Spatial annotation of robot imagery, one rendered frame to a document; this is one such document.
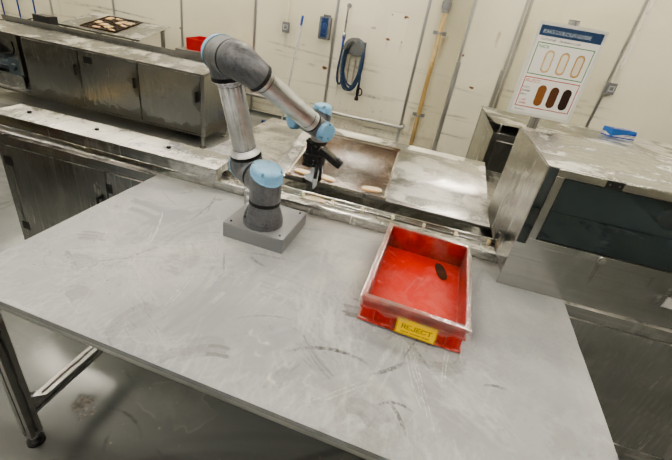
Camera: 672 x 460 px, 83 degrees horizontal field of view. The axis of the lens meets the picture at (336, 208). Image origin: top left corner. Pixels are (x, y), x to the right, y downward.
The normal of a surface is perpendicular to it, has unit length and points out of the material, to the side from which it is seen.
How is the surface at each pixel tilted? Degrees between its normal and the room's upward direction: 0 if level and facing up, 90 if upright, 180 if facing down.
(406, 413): 0
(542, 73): 90
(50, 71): 90
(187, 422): 0
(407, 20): 90
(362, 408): 0
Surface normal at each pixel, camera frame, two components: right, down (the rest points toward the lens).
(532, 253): -0.25, 0.44
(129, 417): 0.15, -0.87
